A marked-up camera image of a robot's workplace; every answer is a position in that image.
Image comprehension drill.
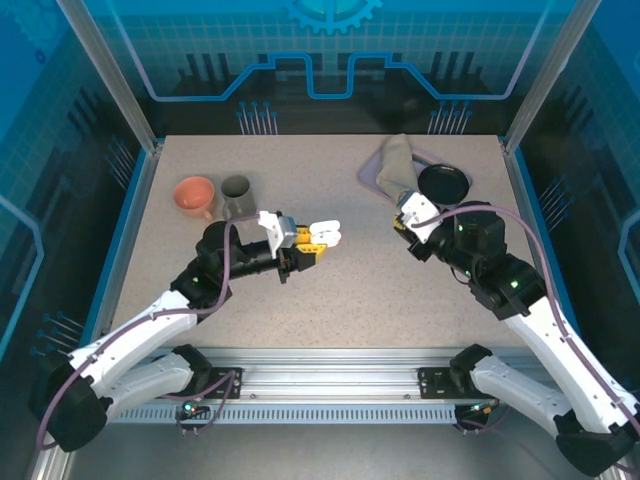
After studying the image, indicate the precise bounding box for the pink soft toy piece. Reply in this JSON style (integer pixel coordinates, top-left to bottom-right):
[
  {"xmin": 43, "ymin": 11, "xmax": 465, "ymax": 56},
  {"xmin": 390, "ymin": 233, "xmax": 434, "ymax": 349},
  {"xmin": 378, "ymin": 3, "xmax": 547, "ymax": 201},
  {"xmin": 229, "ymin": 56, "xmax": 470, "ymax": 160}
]
[{"xmin": 308, "ymin": 218, "xmax": 344, "ymax": 250}]

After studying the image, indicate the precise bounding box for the lavender plastic tray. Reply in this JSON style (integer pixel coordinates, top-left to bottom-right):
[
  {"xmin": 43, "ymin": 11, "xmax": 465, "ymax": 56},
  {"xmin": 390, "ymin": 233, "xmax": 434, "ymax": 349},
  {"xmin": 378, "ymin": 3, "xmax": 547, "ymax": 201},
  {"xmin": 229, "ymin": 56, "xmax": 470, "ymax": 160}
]
[{"xmin": 356, "ymin": 144, "xmax": 475, "ymax": 211}]

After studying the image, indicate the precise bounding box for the beige folded cloth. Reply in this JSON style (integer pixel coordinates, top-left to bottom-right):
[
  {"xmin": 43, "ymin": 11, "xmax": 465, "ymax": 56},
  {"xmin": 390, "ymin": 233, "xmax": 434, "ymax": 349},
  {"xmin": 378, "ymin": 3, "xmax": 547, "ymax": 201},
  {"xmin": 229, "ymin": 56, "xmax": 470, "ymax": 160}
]
[{"xmin": 375, "ymin": 133, "xmax": 421, "ymax": 197}]

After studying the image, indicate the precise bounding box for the black round plate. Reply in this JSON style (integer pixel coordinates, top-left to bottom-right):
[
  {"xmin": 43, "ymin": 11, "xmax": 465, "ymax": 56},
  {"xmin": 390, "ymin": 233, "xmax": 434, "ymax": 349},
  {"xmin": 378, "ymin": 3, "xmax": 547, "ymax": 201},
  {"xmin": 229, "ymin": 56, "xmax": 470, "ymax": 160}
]
[{"xmin": 417, "ymin": 163, "xmax": 472, "ymax": 206}]

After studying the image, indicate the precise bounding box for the grey ceramic mug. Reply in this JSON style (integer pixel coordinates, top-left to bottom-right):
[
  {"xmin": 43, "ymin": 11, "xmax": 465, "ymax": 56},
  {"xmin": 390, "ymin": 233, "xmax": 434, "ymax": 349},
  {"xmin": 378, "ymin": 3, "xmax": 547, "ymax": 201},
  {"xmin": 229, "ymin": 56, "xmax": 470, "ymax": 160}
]
[{"xmin": 220, "ymin": 174, "xmax": 258, "ymax": 222}]

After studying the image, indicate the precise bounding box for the orange ceramic mug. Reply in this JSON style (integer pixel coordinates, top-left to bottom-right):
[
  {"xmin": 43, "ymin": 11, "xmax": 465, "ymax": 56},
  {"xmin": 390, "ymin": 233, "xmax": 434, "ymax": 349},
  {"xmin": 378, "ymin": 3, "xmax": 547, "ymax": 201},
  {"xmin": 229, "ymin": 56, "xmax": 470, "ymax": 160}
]
[{"xmin": 172, "ymin": 175, "xmax": 217, "ymax": 221}]

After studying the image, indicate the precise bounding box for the small circuit board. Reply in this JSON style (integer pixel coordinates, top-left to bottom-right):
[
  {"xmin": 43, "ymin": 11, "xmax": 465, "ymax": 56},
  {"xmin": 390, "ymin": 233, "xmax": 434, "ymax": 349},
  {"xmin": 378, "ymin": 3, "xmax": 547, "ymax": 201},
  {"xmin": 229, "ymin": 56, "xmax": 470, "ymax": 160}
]
[
  {"xmin": 455, "ymin": 399, "xmax": 502, "ymax": 420},
  {"xmin": 175, "ymin": 401, "xmax": 212, "ymax": 420}
]

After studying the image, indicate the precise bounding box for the aluminium table side rail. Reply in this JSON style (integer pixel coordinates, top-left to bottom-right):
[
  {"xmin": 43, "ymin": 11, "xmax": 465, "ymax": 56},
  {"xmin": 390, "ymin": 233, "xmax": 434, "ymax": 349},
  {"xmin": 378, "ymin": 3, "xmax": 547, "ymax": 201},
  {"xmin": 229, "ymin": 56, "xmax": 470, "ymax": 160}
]
[
  {"xmin": 82, "ymin": 142, "xmax": 164, "ymax": 364},
  {"xmin": 501, "ymin": 139, "xmax": 591, "ymax": 364}
]

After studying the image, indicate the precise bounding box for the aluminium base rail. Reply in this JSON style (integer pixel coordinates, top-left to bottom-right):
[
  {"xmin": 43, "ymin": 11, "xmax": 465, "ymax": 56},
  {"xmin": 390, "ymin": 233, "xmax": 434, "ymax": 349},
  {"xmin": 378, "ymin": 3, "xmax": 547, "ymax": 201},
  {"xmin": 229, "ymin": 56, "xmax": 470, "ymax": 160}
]
[{"xmin": 189, "ymin": 346, "xmax": 601, "ymax": 405}]

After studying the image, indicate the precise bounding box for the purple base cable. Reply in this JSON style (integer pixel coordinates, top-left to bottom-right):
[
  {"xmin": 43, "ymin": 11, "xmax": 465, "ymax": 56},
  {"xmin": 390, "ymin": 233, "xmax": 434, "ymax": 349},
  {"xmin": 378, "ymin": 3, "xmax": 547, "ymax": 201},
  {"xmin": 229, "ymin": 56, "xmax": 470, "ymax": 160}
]
[
  {"xmin": 162, "ymin": 370, "xmax": 237, "ymax": 437},
  {"xmin": 457, "ymin": 397, "xmax": 511, "ymax": 437}
]

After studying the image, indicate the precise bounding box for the slotted grey cable duct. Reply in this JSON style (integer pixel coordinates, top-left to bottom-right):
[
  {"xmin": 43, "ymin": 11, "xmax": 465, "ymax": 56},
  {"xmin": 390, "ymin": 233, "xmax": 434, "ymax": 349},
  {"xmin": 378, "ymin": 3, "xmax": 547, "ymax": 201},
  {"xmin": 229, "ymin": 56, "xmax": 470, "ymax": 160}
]
[{"xmin": 107, "ymin": 405, "xmax": 464, "ymax": 425}]

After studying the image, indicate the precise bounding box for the aluminium frame post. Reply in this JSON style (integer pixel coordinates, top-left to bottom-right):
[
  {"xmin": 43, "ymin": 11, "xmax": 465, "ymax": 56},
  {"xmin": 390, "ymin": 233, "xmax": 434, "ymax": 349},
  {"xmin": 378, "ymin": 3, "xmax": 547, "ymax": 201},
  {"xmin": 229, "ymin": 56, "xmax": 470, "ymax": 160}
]
[
  {"xmin": 55, "ymin": 0, "xmax": 164, "ymax": 154},
  {"xmin": 501, "ymin": 0, "xmax": 597, "ymax": 154}
]

